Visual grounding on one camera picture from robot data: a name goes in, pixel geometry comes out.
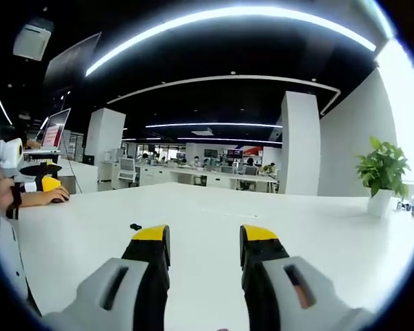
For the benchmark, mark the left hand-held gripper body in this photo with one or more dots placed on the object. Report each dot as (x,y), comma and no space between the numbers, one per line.
(7,157)

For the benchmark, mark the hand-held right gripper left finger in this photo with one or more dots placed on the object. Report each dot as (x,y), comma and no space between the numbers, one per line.
(100,289)

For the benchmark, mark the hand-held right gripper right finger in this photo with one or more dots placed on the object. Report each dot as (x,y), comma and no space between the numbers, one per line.
(279,293)

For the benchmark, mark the black plastic buckle part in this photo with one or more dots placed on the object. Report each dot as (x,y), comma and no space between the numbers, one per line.
(136,227)

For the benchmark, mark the black computer mouse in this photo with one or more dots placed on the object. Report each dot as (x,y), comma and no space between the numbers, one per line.
(63,199)

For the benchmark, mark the computer monitor red window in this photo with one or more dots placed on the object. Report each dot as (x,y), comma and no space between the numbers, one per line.
(55,129)

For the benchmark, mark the white mesh office chair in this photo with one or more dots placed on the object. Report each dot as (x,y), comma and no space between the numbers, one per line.
(127,169)

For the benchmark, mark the large dark hanging screen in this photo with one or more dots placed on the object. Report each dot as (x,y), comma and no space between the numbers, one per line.
(70,60)

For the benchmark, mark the white ceiling projector box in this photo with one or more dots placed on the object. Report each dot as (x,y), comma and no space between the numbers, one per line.
(32,40)

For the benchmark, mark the row of white office desks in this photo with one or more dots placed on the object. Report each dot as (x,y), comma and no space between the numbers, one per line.
(207,177)

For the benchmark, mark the wide white square pillar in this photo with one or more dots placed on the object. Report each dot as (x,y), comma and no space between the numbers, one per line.
(301,145)

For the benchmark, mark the straight ceiling light strip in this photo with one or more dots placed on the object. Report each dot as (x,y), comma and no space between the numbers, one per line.
(214,125)
(231,140)

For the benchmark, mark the ceiling air conditioner cassette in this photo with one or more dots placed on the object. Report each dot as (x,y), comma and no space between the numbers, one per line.
(202,132)

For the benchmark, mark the green potted plant white pot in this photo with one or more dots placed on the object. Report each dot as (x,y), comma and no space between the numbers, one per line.
(383,169)

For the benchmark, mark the white ceiling pipe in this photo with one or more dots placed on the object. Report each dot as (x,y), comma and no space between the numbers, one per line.
(227,78)

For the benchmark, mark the long curved ceiling light strip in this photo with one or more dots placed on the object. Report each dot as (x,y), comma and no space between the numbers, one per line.
(227,15)

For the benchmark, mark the wall television screen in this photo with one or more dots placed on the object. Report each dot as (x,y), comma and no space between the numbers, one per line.
(235,153)

